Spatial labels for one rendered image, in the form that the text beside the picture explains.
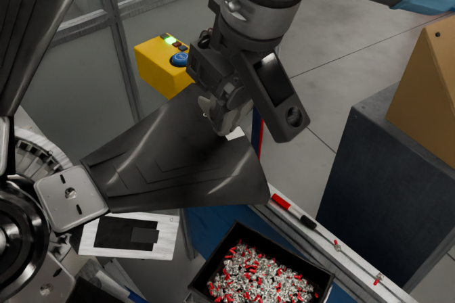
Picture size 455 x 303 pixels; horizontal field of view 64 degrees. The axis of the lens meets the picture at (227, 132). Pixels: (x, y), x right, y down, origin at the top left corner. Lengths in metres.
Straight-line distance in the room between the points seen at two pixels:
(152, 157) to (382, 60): 2.61
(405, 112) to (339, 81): 1.86
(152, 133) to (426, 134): 0.53
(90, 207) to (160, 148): 0.12
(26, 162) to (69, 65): 0.71
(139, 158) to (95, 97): 0.87
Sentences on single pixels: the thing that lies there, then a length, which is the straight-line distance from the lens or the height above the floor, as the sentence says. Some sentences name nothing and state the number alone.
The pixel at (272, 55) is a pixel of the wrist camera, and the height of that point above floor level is 1.32.
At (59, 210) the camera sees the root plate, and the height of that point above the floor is 1.17.
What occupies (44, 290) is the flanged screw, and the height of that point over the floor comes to 1.12.
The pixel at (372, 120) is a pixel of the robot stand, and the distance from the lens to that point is 0.85.
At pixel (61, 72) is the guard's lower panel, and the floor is 0.87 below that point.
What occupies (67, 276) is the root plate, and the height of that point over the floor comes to 1.08.
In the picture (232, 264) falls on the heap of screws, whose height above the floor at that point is 0.85.
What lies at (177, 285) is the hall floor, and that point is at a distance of 1.67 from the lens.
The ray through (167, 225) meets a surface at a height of 1.01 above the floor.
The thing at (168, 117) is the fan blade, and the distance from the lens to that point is 0.56.
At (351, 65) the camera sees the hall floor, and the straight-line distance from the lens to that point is 2.85.
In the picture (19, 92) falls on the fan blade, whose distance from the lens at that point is 0.44.
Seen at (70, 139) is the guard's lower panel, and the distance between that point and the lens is 1.41.
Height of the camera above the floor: 1.54
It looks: 45 degrees down
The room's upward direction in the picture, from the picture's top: straight up
